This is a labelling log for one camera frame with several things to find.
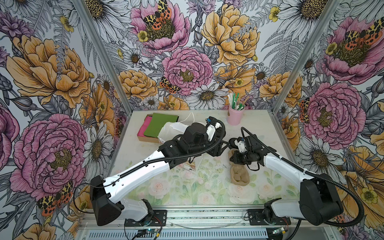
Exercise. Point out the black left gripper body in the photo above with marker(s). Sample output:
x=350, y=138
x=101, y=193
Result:
x=206, y=144

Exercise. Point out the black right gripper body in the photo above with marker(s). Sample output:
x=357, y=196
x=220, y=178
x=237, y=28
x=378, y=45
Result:
x=243, y=158

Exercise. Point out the brown pulp cup carrier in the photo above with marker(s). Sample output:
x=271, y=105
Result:
x=239, y=174

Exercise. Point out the cartoon animal paper gift bag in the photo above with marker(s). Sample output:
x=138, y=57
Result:
x=171, y=130

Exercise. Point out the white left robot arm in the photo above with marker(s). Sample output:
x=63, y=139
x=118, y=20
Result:
x=107, y=194

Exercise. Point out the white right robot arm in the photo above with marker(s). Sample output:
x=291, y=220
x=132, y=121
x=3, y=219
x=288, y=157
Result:
x=319, y=201

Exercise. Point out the pink plastic straw cup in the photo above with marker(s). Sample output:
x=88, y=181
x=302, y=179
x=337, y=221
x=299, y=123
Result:
x=234, y=116

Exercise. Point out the pink paper napkin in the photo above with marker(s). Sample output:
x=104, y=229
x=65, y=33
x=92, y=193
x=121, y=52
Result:
x=144, y=126

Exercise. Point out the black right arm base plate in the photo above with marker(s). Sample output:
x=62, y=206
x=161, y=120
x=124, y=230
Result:
x=259, y=217

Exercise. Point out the aluminium front frame rail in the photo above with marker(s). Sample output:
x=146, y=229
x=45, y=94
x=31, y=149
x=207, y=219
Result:
x=195, y=217

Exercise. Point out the white ventilated cable duct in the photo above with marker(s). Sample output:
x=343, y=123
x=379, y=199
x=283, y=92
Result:
x=184, y=234

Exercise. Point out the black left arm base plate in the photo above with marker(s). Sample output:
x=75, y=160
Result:
x=158, y=219

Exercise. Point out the aluminium right corner post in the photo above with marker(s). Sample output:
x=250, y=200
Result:
x=319, y=28

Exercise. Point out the aluminium corner post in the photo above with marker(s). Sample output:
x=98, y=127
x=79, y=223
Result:
x=319, y=28
x=92, y=31

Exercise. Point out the aluminium left corner post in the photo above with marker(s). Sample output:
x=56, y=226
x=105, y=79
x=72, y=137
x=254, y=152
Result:
x=92, y=31

